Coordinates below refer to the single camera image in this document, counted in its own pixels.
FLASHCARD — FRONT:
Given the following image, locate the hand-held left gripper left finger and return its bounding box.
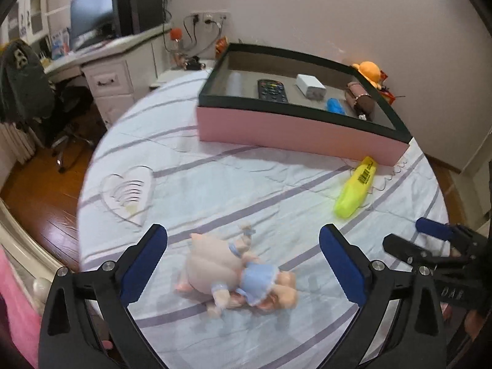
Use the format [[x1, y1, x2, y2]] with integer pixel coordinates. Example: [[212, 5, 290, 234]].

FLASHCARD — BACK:
[[37, 224, 169, 369]]

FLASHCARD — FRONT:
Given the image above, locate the white radiator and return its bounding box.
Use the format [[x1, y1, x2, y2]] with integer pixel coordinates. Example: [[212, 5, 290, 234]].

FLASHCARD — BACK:
[[0, 121, 37, 164]]

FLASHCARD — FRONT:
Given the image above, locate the black remote control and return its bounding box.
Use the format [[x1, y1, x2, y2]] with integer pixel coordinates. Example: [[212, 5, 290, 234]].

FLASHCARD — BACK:
[[257, 79, 290, 104]]

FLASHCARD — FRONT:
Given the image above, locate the white glass-door cabinet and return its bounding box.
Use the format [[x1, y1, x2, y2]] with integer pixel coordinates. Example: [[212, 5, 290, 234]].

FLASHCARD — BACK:
[[4, 0, 49, 43]]

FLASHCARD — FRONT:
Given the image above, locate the person's right hand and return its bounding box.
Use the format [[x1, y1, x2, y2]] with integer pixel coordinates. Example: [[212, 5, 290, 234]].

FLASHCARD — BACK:
[[463, 309, 487, 335]]

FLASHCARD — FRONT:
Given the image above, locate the orange-capped bottle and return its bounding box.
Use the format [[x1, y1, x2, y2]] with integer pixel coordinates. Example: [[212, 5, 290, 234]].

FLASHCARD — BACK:
[[169, 28, 183, 68]]

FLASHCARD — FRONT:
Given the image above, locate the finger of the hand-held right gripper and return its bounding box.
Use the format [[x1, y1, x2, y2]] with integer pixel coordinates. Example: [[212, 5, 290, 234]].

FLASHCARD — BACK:
[[382, 233, 432, 266], [415, 217, 456, 241]]

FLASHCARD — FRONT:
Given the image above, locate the white wall outlet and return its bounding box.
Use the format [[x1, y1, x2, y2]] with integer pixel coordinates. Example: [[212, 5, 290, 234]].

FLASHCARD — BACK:
[[191, 11, 231, 26]]

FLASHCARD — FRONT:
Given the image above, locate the black computer tower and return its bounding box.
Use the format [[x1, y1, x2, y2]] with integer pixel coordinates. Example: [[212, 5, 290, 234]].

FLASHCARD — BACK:
[[111, 0, 165, 37]]

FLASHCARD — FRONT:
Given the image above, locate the translucent white tube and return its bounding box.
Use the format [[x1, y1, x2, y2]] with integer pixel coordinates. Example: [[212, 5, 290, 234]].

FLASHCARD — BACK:
[[227, 71, 244, 97]]

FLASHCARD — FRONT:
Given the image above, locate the white power adapter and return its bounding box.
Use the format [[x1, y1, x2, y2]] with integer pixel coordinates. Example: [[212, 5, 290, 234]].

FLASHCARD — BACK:
[[295, 74, 327, 101]]

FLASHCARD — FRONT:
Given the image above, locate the blue white box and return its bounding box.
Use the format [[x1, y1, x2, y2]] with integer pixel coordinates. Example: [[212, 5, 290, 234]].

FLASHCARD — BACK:
[[52, 28, 72, 60]]

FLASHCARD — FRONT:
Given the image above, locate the black office chair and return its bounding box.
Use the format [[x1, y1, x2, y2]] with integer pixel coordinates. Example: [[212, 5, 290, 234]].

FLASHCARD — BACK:
[[40, 81, 97, 173]]

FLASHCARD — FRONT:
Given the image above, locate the black computer monitor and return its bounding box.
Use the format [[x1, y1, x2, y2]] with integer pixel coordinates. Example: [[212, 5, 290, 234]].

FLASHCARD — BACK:
[[69, 0, 118, 50]]

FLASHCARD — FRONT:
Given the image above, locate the white desk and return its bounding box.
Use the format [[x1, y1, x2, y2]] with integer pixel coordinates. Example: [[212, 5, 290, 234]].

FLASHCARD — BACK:
[[44, 23, 173, 127]]

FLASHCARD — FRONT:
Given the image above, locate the yellow highlighter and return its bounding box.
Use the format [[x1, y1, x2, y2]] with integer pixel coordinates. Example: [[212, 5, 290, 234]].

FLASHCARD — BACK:
[[334, 156, 378, 219]]

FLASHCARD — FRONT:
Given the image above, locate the black power cable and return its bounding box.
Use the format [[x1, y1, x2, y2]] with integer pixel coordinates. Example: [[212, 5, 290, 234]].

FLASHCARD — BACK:
[[182, 15, 200, 47]]

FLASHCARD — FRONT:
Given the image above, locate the red tin box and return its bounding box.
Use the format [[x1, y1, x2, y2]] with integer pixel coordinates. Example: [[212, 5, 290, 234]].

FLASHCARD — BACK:
[[379, 71, 398, 106]]

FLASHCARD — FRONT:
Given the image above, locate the white bedside table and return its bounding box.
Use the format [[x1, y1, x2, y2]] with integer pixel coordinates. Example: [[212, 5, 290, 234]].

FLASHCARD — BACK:
[[148, 59, 216, 91]]

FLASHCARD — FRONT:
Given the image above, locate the orange octopus plush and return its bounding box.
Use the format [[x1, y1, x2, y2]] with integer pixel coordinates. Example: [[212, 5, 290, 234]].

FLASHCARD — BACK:
[[351, 61, 385, 89]]

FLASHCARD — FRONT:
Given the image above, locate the pink cloth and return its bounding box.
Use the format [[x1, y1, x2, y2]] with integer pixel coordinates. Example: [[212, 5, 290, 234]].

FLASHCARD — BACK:
[[0, 248, 41, 369]]

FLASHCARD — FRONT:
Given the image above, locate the cream bed frame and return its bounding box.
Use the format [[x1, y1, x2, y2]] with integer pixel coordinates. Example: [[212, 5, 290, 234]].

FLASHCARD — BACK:
[[0, 200, 72, 308]]

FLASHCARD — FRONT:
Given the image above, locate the pig doll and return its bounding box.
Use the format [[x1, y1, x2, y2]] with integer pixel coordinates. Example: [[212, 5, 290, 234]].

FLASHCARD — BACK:
[[175, 221, 298, 318]]

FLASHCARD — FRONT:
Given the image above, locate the rose gold cylinder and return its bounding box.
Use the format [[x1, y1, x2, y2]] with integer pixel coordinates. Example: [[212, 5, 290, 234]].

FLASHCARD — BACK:
[[345, 81, 375, 121]]

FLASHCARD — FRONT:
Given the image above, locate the pink storage box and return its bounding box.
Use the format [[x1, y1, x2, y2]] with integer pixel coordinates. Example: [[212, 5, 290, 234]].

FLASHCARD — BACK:
[[196, 42, 413, 167]]

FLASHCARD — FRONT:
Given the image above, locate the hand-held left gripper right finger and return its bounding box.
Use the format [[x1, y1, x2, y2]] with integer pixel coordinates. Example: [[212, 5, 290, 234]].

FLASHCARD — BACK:
[[319, 224, 448, 369]]

